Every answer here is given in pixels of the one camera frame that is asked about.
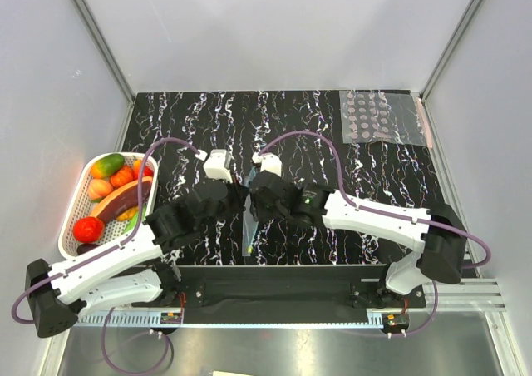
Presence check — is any white plastic basket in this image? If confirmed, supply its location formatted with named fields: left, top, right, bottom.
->
left=57, top=153, right=138, bottom=260

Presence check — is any green vegetable toy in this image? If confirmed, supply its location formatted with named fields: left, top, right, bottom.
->
left=124, top=205, right=146, bottom=235

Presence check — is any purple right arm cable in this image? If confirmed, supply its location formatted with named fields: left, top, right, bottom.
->
left=253, top=131, right=492, bottom=339

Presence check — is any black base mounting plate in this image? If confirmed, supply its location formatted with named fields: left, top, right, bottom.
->
left=80, top=265, right=428, bottom=327

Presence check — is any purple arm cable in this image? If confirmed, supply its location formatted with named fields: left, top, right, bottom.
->
left=10, top=137, right=207, bottom=375
left=253, top=131, right=492, bottom=339

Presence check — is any peach toy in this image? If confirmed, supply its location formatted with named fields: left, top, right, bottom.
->
left=87, top=179, right=114, bottom=202

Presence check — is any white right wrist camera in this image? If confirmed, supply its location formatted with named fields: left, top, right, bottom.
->
left=259, top=153, right=283, bottom=177

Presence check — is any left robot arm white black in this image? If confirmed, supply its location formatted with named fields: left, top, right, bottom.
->
left=24, top=180, right=249, bottom=339

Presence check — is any clear bags pink dots stack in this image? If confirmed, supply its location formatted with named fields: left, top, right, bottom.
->
left=339, top=90, right=433, bottom=148

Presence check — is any green orange mango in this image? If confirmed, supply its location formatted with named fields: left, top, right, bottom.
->
left=91, top=153, right=125, bottom=179

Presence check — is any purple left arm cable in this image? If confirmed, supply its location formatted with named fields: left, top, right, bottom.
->
left=10, top=137, right=207, bottom=375

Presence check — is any right connector board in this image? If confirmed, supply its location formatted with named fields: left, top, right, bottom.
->
left=383, top=312, right=410, bottom=334

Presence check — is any yellow orange fruit toy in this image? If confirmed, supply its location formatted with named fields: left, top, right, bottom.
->
left=116, top=206, right=138, bottom=222

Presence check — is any red tomato toy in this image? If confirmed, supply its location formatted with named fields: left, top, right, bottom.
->
left=72, top=217, right=105, bottom=244

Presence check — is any left connector board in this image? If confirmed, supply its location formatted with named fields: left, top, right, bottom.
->
left=160, top=309, right=183, bottom=324

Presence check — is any purple eggplant toy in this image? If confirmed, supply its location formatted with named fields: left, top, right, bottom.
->
left=76, top=243, right=99, bottom=255

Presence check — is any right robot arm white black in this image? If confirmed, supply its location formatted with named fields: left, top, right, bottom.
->
left=249, top=171, right=466, bottom=309

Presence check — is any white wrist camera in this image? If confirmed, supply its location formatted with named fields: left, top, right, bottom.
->
left=203, top=149, right=233, bottom=183
left=259, top=153, right=283, bottom=177

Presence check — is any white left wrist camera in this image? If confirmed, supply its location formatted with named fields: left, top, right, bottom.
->
left=203, top=149, right=233, bottom=183

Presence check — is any connector board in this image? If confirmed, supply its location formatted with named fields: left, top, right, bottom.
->
left=383, top=312, right=410, bottom=334
left=160, top=309, right=183, bottom=324

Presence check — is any orange pumpkin toy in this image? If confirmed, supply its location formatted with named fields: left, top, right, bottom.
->
left=109, top=166, right=135, bottom=189

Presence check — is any red pepper toy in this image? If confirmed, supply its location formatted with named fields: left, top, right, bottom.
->
left=132, top=160, right=154, bottom=179

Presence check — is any clear zip bag blue zipper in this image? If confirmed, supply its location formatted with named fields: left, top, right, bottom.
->
left=241, top=168, right=261, bottom=257

